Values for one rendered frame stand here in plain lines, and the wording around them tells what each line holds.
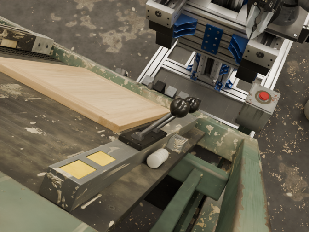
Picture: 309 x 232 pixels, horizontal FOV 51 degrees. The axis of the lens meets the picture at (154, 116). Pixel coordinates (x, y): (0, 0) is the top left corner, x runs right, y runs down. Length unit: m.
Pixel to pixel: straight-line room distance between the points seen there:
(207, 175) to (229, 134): 0.35
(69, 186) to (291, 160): 2.10
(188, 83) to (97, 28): 1.02
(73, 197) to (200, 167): 0.62
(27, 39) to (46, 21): 1.62
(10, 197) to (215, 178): 0.81
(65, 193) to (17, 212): 0.21
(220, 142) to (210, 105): 0.90
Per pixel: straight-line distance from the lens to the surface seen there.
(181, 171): 1.01
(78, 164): 0.46
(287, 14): 1.52
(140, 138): 0.64
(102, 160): 0.50
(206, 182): 1.00
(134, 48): 2.73
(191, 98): 0.73
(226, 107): 2.21
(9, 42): 1.36
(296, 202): 2.32
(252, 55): 1.52
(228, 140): 1.31
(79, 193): 0.43
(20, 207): 0.23
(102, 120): 0.81
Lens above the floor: 2.03
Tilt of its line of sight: 60 degrees down
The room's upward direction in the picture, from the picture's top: 4 degrees clockwise
